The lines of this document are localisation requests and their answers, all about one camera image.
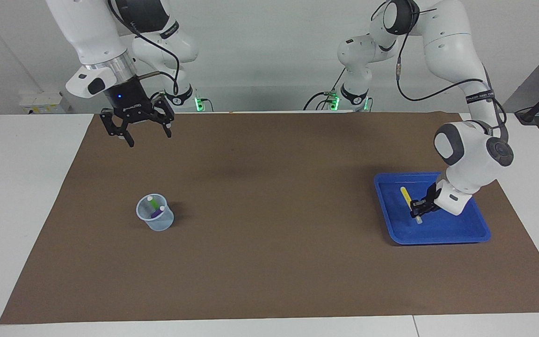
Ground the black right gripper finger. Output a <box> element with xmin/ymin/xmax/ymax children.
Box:
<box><xmin>100</xmin><ymin>110</ymin><xmax>135</xmax><ymax>148</ymax></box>
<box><xmin>155</xmin><ymin>96</ymin><xmax>175</xmax><ymax>139</ymax></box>

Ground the yellow marker pen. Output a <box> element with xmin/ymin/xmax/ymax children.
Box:
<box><xmin>400</xmin><ymin>187</ymin><xmax>423</xmax><ymax>224</ymax></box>

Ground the blue plastic tray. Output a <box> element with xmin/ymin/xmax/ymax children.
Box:
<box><xmin>373</xmin><ymin>171</ymin><xmax>491</xmax><ymax>245</ymax></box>

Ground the clear plastic cup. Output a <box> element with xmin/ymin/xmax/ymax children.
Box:
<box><xmin>136</xmin><ymin>193</ymin><xmax>175</xmax><ymax>232</ymax></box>

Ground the brown table mat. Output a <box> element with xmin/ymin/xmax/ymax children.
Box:
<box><xmin>0</xmin><ymin>111</ymin><xmax>539</xmax><ymax>325</ymax></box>

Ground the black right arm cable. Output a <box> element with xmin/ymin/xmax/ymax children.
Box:
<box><xmin>106</xmin><ymin>0</ymin><xmax>180</xmax><ymax>96</ymax></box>

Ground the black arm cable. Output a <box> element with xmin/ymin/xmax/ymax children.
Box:
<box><xmin>372</xmin><ymin>4</ymin><xmax>509</xmax><ymax>141</ymax></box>
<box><xmin>106</xmin><ymin>0</ymin><xmax>180</xmax><ymax>96</ymax></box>

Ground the white wall socket box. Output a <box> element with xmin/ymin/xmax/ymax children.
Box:
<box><xmin>19</xmin><ymin>91</ymin><xmax>71</xmax><ymax>115</ymax></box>

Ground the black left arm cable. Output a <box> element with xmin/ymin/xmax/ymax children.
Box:
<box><xmin>372</xmin><ymin>4</ymin><xmax>509</xmax><ymax>141</ymax></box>

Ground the black left base cable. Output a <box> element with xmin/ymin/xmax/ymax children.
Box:
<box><xmin>303</xmin><ymin>68</ymin><xmax>346</xmax><ymax>111</ymax></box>

